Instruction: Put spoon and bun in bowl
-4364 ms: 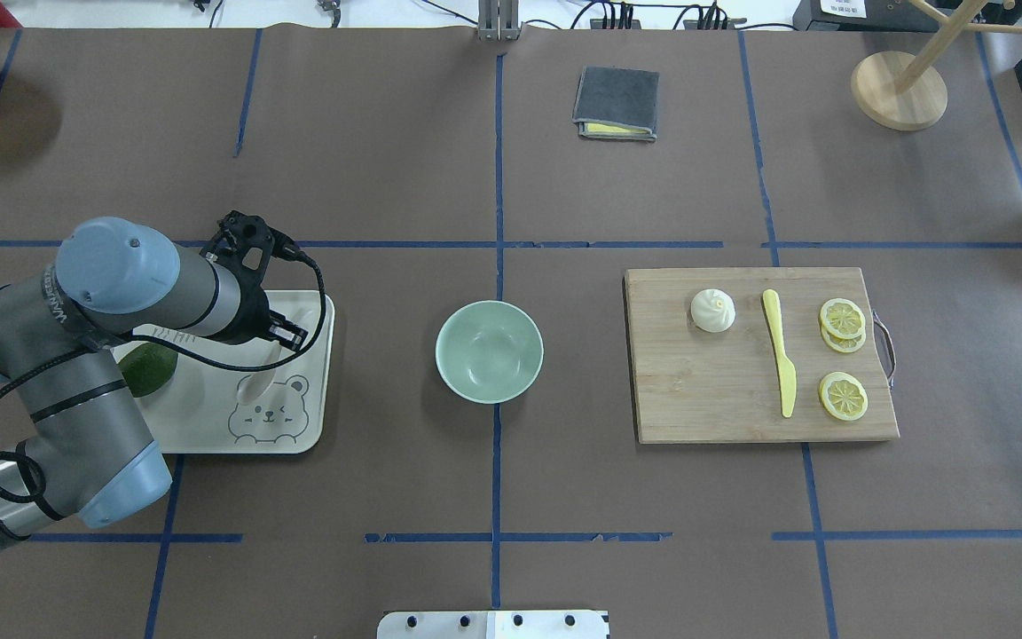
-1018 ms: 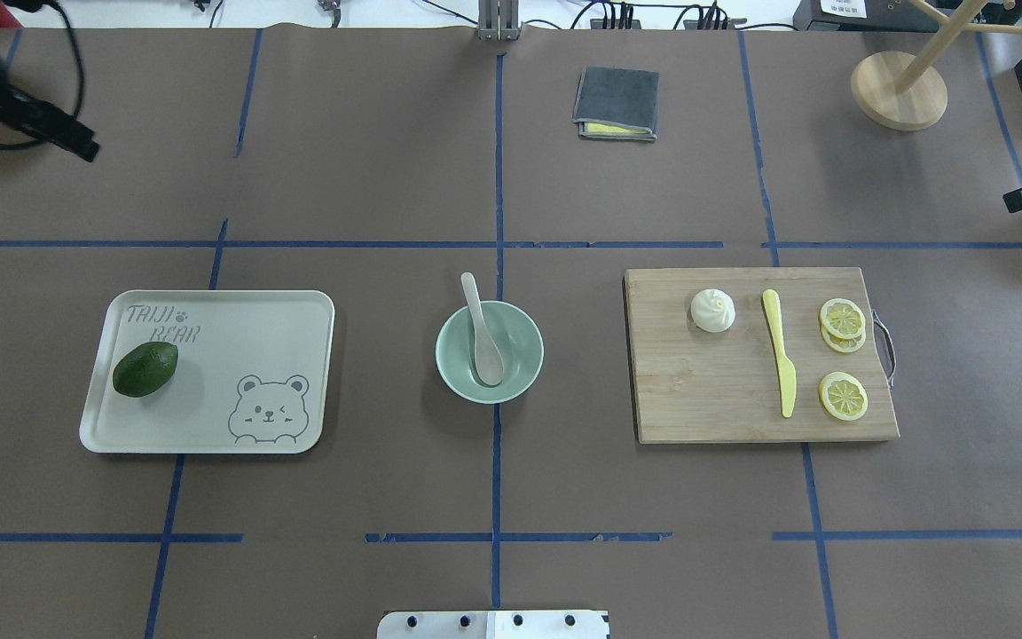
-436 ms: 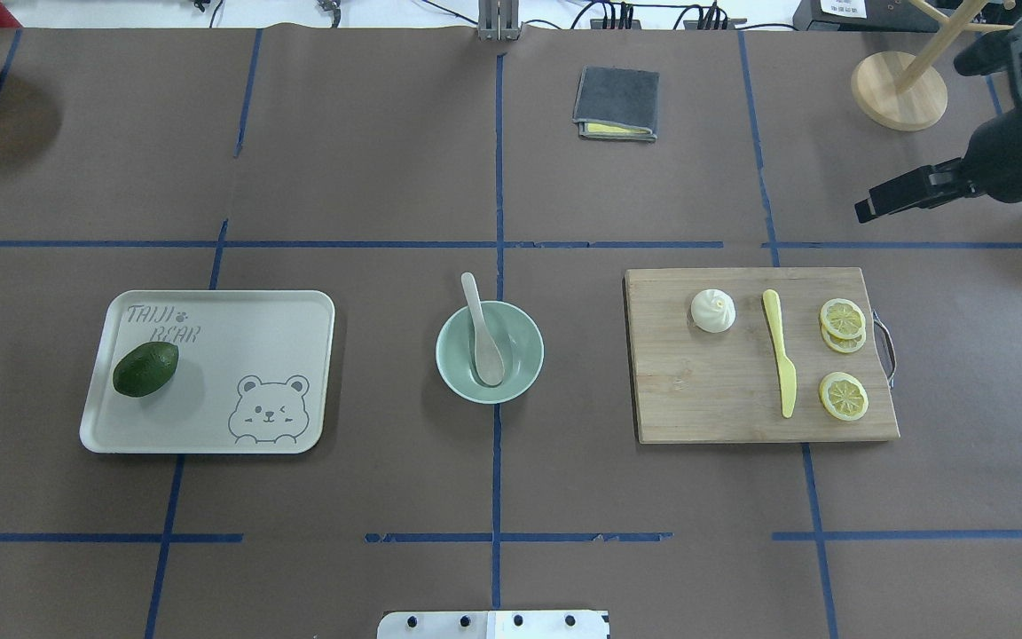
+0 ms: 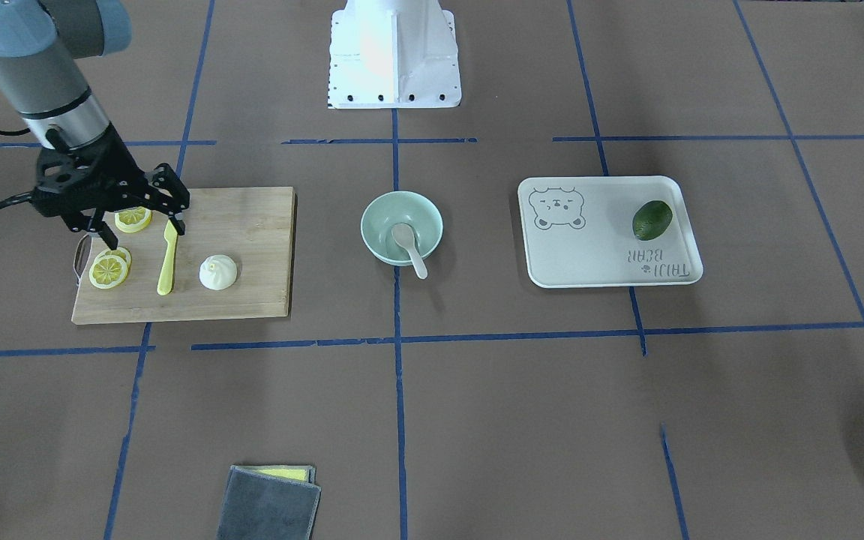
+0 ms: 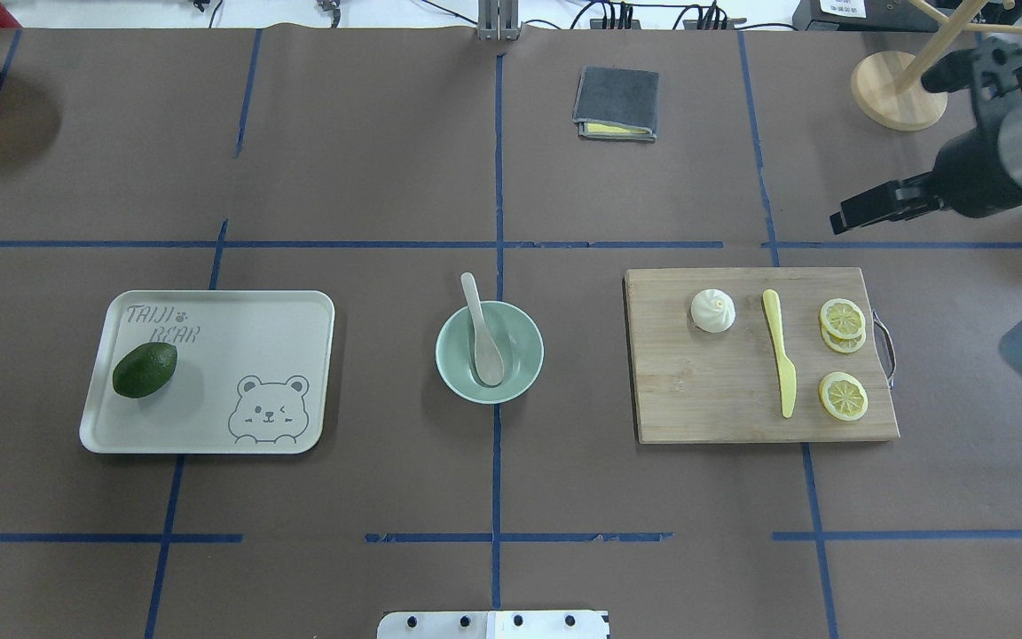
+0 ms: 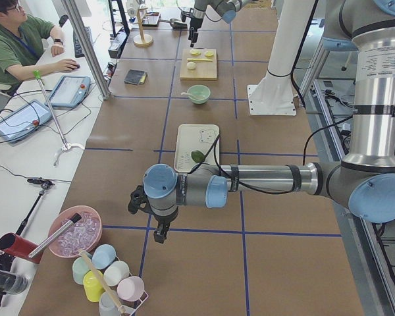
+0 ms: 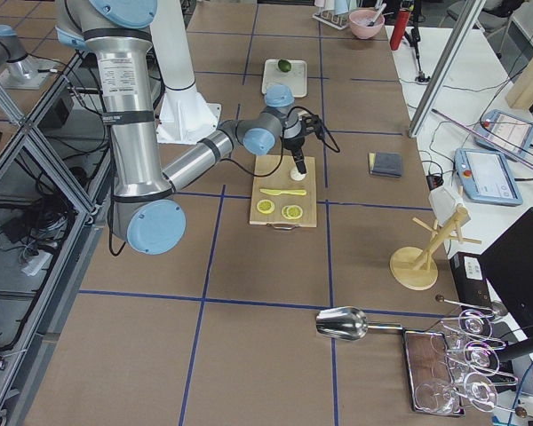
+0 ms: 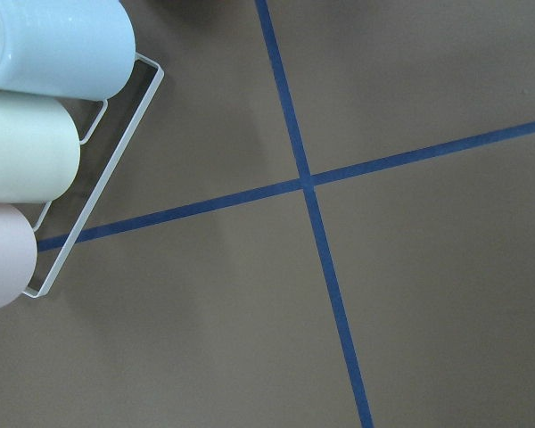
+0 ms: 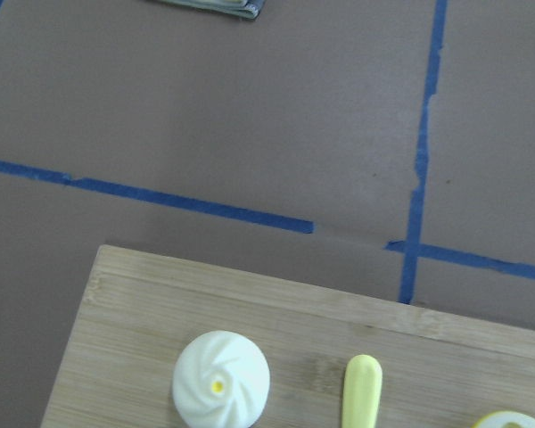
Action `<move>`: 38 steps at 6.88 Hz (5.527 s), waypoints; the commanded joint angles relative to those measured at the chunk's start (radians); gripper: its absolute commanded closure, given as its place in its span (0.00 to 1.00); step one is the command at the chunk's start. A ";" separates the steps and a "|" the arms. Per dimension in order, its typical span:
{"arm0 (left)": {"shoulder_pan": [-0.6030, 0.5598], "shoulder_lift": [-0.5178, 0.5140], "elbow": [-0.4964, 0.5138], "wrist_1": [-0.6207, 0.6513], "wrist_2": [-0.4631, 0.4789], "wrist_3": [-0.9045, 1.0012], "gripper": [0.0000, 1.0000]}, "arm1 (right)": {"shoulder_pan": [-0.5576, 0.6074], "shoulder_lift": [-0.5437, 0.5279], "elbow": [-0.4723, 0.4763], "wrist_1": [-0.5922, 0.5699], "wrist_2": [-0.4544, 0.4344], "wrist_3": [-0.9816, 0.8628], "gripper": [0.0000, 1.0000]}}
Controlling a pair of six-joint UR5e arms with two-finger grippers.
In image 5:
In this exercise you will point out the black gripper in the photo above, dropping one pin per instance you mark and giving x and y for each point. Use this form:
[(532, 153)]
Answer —
[(970, 176)]

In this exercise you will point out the white steamed bun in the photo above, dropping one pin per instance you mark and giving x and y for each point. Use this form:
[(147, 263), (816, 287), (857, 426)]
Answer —
[(712, 311)]

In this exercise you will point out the white ceramic spoon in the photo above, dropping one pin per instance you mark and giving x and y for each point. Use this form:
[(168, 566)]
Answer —
[(488, 360)]

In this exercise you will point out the mint green bowl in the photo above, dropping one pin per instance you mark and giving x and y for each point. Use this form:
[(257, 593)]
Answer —
[(519, 342)]

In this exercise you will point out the wooden mug tree stand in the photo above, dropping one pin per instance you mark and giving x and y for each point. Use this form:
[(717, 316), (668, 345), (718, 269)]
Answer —
[(966, 60)]

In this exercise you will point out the upper lemon slice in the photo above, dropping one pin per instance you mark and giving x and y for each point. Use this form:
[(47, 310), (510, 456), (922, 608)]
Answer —
[(843, 319)]

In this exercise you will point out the lemon slice under stack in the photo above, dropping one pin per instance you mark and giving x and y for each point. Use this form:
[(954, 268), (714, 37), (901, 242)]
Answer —
[(850, 345)]

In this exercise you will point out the yellow plastic knife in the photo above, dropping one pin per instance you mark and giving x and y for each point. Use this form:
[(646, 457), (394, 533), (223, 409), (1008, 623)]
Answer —
[(787, 374)]

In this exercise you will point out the lower lemon slice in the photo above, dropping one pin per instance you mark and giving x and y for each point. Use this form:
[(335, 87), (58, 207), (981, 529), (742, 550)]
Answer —
[(843, 397)]

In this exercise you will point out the wooden cutting board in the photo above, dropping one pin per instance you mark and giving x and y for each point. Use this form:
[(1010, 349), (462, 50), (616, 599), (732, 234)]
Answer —
[(694, 386)]

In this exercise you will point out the grey folded cloth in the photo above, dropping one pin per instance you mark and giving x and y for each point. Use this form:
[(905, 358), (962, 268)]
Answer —
[(617, 104)]

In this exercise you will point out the white bear serving tray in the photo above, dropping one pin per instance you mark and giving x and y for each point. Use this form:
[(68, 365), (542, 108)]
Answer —
[(251, 376)]

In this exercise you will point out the green avocado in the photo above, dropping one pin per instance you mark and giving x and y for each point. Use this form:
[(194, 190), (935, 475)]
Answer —
[(143, 371)]

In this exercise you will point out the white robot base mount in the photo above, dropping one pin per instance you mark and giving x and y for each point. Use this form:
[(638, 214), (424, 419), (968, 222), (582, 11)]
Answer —
[(495, 624)]

